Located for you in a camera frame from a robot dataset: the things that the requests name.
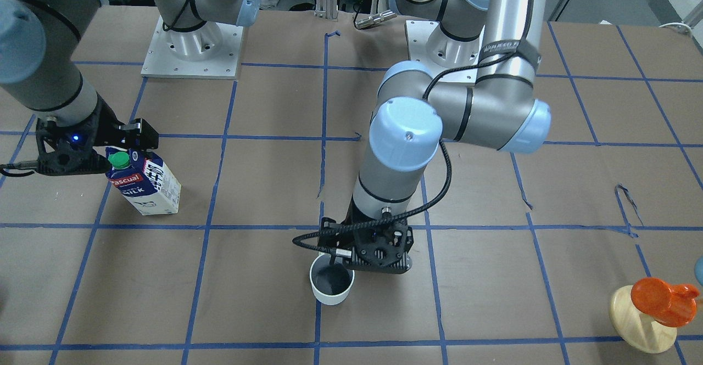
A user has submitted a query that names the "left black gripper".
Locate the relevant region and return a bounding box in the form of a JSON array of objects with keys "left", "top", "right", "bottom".
[{"left": 324, "top": 200, "right": 410, "bottom": 278}]

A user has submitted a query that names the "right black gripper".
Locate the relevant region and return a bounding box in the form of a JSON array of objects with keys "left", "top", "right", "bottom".
[{"left": 93, "top": 98, "right": 160, "bottom": 150}]

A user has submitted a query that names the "white ribbed mug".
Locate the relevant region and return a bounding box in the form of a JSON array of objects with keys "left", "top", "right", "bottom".
[{"left": 309, "top": 254, "right": 355, "bottom": 306}]

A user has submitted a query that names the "blue white milk carton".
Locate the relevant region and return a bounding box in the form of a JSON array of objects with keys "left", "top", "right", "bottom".
[{"left": 105, "top": 147, "right": 182, "bottom": 216}]

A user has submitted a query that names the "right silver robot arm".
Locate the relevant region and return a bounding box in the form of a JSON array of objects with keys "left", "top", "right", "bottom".
[{"left": 1, "top": 0, "right": 261, "bottom": 151}]

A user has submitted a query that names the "orange mug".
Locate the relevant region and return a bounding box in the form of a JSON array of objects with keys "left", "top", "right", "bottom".
[{"left": 631, "top": 277, "right": 701, "bottom": 328}]

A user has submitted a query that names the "blue mug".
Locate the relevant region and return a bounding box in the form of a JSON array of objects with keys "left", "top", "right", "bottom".
[{"left": 694, "top": 256, "right": 703, "bottom": 287}]

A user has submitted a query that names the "black camera cable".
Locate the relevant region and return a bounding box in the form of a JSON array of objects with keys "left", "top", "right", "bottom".
[{"left": 292, "top": 69, "right": 478, "bottom": 255}]

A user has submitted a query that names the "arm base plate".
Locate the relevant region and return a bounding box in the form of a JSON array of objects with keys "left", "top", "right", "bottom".
[
  {"left": 406, "top": 20, "right": 484, "bottom": 76},
  {"left": 141, "top": 19, "right": 246, "bottom": 80}
]

